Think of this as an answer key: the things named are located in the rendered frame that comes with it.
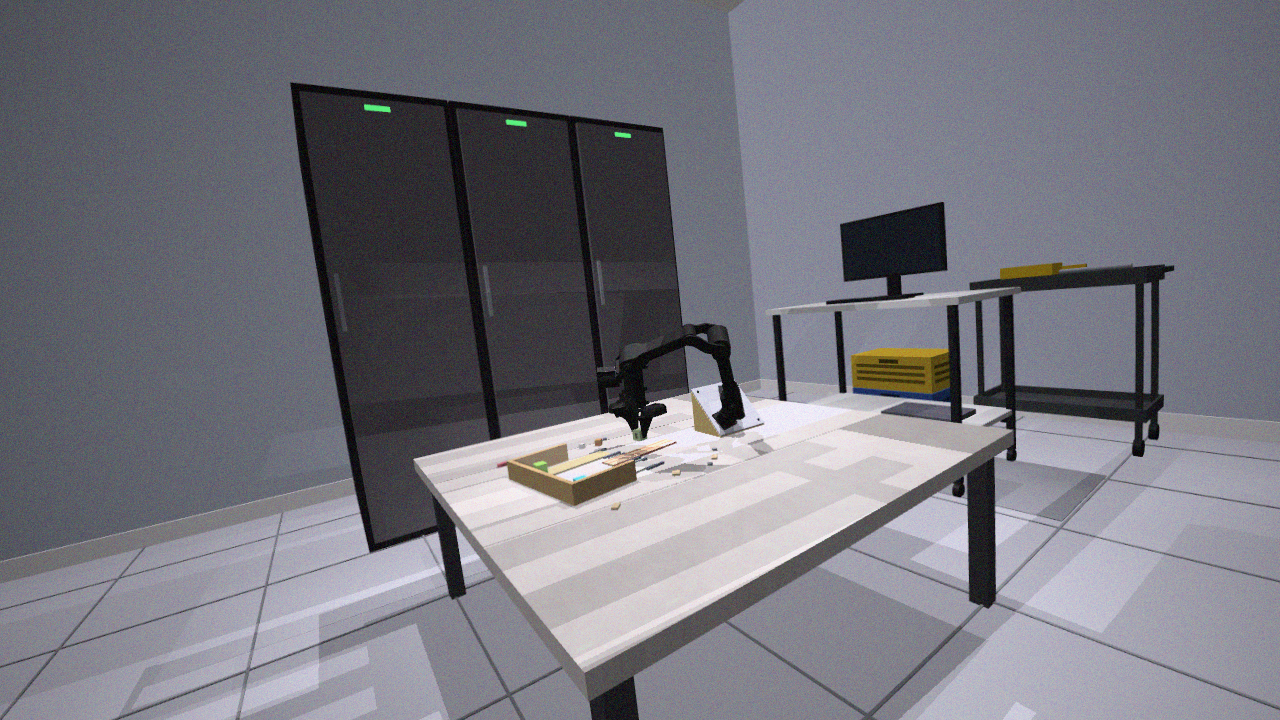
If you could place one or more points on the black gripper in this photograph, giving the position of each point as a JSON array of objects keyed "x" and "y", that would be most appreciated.
[{"x": 647, "y": 412}]

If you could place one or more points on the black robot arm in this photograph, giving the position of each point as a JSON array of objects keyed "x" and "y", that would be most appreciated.
[{"x": 635, "y": 357}]

